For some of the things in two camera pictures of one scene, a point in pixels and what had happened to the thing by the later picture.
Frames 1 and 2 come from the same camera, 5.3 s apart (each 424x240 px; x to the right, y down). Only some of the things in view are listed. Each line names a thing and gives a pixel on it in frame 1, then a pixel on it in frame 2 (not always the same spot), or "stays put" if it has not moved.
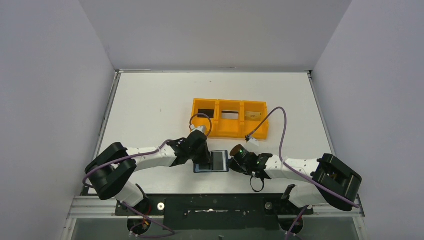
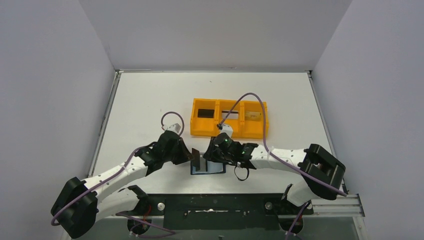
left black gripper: x=203 y=153 to x=182 y=152
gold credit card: x=253 y=116 stays put
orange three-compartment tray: x=231 y=118 stays put
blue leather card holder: x=219 y=162 stays put
